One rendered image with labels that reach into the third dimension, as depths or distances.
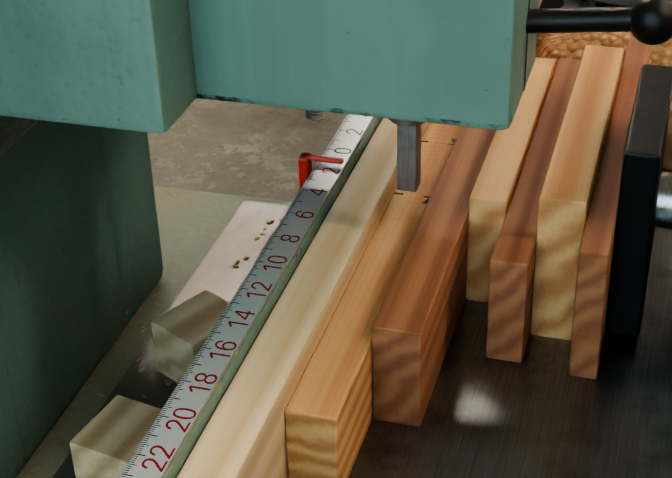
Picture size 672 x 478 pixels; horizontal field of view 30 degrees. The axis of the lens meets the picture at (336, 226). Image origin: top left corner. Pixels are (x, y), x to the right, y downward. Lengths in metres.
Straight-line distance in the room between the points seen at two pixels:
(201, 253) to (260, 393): 0.37
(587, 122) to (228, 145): 2.11
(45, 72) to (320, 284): 0.14
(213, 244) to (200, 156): 1.82
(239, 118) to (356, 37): 2.28
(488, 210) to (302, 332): 0.12
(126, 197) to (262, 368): 0.27
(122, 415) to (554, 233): 0.23
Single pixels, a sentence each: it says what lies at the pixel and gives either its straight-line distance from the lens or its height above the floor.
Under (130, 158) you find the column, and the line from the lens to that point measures 0.72.
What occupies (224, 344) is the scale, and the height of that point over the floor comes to 0.96.
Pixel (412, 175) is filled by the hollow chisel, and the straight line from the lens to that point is 0.57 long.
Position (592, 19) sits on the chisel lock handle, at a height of 1.04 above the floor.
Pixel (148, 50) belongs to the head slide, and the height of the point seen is 1.04.
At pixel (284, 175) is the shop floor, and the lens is 2.54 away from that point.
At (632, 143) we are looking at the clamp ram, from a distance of 0.52.
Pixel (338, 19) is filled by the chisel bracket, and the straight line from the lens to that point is 0.51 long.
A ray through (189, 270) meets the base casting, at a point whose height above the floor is 0.80.
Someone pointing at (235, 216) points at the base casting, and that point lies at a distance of 0.85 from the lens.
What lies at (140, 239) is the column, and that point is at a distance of 0.74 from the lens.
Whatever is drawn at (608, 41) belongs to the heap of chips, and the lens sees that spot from 0.78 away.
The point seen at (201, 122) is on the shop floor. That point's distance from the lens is 2.78.
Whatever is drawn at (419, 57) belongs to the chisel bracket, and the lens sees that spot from 0.50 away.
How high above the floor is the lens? 1.23
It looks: 31 degrees down
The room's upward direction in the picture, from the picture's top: 2 degrees counter-clockwise
